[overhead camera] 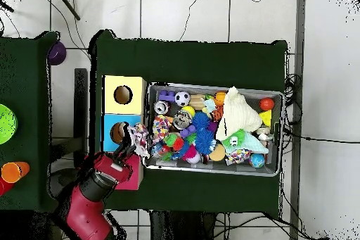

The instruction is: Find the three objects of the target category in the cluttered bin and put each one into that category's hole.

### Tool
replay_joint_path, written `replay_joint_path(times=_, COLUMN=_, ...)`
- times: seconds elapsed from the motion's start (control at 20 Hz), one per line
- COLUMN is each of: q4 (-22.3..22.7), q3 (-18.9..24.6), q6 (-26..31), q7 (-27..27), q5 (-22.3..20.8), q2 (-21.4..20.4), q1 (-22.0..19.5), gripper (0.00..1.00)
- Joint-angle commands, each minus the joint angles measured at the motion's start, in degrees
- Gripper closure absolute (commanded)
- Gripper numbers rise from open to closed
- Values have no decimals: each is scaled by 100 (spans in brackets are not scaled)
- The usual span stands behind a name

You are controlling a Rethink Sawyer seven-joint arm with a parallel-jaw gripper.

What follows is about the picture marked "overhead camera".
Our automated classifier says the small multicolour cloth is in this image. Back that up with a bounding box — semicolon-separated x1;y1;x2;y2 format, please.
127;122;150;159

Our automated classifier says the cream knitted cloth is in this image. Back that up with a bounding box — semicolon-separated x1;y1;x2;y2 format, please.
215;86;263;141

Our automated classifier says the wooden box with three holes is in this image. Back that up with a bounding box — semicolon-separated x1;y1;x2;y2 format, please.
100;74;148;191

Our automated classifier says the clear mesh bin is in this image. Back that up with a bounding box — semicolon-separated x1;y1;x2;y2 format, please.
142;82;285;178

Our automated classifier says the multicolour patterned cloth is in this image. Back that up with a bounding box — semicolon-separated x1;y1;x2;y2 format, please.
151;114;174;142

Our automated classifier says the crushed red drink can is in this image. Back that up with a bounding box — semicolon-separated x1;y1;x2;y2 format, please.
153;101;170;117

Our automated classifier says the blue spiky rubber ball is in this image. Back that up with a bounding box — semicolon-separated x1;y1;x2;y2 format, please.
193;111;211;131
195;131;217;156

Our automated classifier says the black and white soccer ball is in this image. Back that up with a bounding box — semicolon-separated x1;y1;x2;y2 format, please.
174;91;192;108

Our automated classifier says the striped tiger plush toy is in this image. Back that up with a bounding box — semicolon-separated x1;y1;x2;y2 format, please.
211;104;225;122

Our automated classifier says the orange plastic cup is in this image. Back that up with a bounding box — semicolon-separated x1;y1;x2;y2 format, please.
0;160;31;184

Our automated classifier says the green spiky rubber ball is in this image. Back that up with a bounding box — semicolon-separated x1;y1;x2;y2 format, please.
223;130;247;150

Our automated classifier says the orange toy basketball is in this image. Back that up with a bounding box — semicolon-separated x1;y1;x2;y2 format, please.
213;91;227;107

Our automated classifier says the green plastic bowl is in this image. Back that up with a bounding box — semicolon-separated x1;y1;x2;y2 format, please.
0;103;19;145

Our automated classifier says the purple ball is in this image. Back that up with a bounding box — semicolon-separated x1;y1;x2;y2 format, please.
47;41;68;66

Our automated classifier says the mint green cloth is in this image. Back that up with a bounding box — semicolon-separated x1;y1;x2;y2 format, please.
221;129;270;156

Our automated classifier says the yellow cheese wedge toy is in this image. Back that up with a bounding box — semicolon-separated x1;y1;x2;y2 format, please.
258;109;273;127

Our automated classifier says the red ball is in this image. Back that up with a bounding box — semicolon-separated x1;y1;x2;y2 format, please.
259;97;276;111

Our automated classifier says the black rod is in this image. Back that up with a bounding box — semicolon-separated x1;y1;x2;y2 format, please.
53;0;81;21

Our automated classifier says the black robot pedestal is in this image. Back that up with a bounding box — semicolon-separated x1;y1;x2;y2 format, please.
148;210;226;240

